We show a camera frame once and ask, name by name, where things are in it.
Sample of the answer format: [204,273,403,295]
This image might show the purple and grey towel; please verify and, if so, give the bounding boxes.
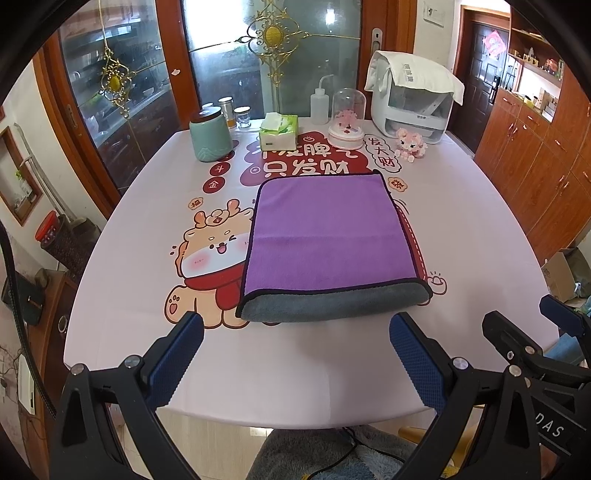
[236,171,433,323]

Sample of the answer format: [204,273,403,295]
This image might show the cardboard box on floor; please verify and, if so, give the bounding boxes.
[541,250,580,302]

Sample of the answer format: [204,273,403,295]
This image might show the grey fuzzy chair cushion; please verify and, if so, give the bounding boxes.
[246,425,416,480]

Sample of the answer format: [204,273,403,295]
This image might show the brown wooden cabinet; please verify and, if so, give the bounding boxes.
[475,11,590,263]

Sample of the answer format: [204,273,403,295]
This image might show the red lidded plastic jar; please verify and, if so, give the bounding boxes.
[35,210,62,245]

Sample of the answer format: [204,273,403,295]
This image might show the pink plush dragon toy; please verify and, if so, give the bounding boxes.
[394,128,427,163]

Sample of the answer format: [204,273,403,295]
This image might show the pink cartoon printed tablecloth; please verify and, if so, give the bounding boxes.
[64,122,558,429]

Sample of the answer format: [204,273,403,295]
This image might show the white appliance with cloth cover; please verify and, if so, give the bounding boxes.
[365,50,465,144]

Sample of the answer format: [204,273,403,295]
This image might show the glass dome pink figurine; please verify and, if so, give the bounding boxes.
[328,88,367,151]

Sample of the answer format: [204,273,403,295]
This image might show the dark brown entry door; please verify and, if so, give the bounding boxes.
[449,5,509,152]

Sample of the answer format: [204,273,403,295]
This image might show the white squeeze bottle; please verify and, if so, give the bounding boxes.
[310,74,334,125]

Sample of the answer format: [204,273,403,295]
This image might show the green tissue box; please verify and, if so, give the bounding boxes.
[259,112,298,152]

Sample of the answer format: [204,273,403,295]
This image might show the green ceramic canister wooden lid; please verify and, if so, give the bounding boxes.
[189,106,232,163]

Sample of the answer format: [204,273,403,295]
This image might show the small clear glass jar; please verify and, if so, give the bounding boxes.
[233,106,252,129]

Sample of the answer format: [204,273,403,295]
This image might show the glass sliding door gold ornaments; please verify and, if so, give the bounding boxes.
[33,1,418,215]

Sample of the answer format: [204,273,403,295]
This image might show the tall glass jar metal lid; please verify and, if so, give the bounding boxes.
[218,96,236,129]

